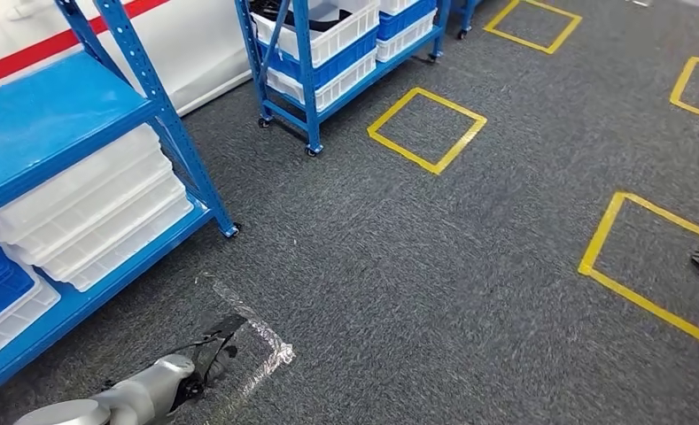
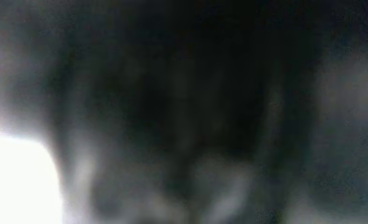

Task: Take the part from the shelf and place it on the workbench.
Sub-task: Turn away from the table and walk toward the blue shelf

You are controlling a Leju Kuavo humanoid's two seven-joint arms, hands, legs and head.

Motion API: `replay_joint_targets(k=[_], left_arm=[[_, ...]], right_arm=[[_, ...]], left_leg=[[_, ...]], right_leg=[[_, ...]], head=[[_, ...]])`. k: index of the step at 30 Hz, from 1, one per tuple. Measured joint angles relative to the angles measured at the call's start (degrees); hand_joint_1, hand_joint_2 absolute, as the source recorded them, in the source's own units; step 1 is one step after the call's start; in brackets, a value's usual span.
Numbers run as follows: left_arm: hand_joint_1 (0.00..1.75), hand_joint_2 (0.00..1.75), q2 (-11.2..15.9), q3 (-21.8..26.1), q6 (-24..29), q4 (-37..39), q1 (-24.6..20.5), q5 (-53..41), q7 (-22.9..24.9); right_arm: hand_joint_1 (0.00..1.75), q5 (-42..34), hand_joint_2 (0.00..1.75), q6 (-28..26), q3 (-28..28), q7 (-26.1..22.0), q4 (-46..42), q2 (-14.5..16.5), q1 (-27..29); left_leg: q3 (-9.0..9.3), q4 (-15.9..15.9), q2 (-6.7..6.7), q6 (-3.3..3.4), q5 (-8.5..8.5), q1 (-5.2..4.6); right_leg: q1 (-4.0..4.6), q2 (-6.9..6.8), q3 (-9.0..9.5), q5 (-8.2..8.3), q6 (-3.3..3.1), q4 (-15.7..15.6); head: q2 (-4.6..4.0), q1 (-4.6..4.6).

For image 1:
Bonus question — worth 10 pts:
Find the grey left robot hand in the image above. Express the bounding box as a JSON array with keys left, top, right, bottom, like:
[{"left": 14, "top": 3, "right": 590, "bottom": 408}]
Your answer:
[{"left": 183, "top": 344, "right": 239, "bottom": 400}]

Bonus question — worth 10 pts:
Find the blue metal shelf rack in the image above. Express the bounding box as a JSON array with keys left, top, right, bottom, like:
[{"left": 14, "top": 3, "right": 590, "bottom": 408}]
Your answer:
[
  {"left": 0, "top": 0, "right": 242, "bottom": 406},
  {"left": 451, "top": 0, "right": 483, "bottom": 41},
  {"left": 234, "top": 0, "right": 453, "bottom": 158}
]

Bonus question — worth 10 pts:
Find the white car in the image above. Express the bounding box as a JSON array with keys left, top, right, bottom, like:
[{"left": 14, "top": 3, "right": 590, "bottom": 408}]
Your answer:
[{"left": 0, "top": 0, "right": 254, "bottom": 117}]

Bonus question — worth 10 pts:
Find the black parts pile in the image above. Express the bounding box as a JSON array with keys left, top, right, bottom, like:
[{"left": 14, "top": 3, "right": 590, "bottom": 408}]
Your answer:
[{"left": 251, "top": 0, "right": 353, "bottom": 34}]

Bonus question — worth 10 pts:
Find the yellow floor tape square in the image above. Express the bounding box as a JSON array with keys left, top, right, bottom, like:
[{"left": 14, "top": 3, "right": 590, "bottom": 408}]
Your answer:
[
  {"left": 578, "top": 191, "right": 699, "bottom": 356},
  {"left": 669, "top": 57, "right": 699, "bottom": 126}
]

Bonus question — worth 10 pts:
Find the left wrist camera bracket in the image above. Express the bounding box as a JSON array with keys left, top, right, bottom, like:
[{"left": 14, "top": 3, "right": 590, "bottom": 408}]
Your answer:
[{"left": 198, "top": 314, "right": 249, "bottom": 360}]

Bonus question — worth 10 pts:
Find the white car door handle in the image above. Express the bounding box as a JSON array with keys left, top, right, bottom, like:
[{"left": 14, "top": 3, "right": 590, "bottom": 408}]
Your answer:
[{"left": 5, "top": 0, "right": 54, "bottom": 22}]

